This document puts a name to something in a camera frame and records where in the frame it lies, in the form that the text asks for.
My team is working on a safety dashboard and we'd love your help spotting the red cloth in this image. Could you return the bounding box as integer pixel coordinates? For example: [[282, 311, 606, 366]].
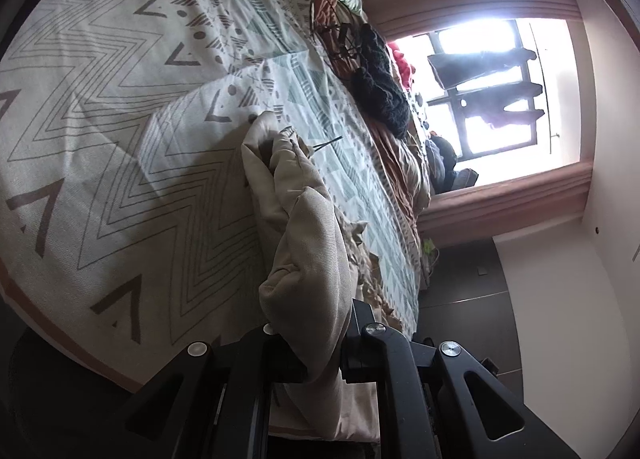
[[390, 39, 418, 90]]

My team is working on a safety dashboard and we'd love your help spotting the pile of dark clothes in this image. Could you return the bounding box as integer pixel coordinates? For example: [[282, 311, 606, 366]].
[[425, 134, 478, 190]]

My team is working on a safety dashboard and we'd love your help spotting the hanging dark garment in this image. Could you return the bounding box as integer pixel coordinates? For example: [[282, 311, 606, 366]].
[[427, 46, 538, 90], [465, 84, 546, 130]]

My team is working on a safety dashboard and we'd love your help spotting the orange-brown blanket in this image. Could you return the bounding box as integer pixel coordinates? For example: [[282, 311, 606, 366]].
[[305, 0, 433, 222]]

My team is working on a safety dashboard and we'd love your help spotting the beige garment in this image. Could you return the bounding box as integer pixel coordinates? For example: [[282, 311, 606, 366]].
[[240, 111, 406, 445]]

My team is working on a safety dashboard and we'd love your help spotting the small black device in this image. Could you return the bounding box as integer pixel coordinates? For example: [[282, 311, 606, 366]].
[[335, 24, 363, 60]]

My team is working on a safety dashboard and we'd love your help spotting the small green bag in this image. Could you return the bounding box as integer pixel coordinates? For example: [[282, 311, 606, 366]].
[[420, 236, 441, 290]]

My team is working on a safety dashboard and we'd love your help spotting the thin black cable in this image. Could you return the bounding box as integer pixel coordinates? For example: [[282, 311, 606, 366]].
[[307, 0, 366, 64]]

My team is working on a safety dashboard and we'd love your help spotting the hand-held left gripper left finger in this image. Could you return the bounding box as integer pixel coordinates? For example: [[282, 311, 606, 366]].
[[107, 321, 308, 459]]

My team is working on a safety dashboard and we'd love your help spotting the geometric patterned blanket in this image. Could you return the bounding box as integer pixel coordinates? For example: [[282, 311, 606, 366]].
[[0, 0, 431, 390]]

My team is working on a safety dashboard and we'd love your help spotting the window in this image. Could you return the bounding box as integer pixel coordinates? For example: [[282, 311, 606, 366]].
[[387, 19, 573, 190]]

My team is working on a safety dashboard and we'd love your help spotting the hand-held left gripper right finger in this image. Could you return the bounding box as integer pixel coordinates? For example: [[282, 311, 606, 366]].
[[340, 299, 583, 459]]

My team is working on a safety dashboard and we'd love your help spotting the black knitted cloth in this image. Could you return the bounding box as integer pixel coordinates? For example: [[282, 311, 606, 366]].
[[350, 24, 411, 140]]

